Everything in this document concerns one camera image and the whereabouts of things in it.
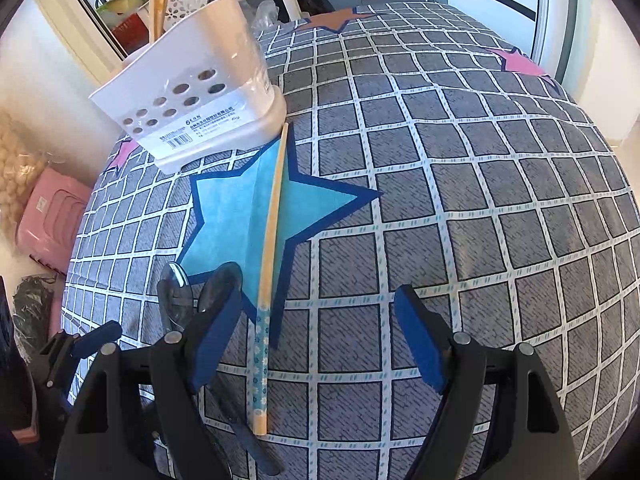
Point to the grey checked tablecloth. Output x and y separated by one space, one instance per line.
450 185

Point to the green bowl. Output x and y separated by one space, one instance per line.
120 4

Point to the clear plastic bag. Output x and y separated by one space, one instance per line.
264 15

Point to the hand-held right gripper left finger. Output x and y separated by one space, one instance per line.
217 332

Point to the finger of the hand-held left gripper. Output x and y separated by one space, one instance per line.
100 335

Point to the black plastic bag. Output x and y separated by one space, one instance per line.
37 305

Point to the stack of pink stools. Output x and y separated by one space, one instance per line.
50 215

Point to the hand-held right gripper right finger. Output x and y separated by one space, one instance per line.
420 335

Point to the blue patterned bamboo chopstick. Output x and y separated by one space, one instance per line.
272 220

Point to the white plastic utensil holder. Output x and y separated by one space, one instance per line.
200 70

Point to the bag of puffed snack balls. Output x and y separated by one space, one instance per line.
15 175

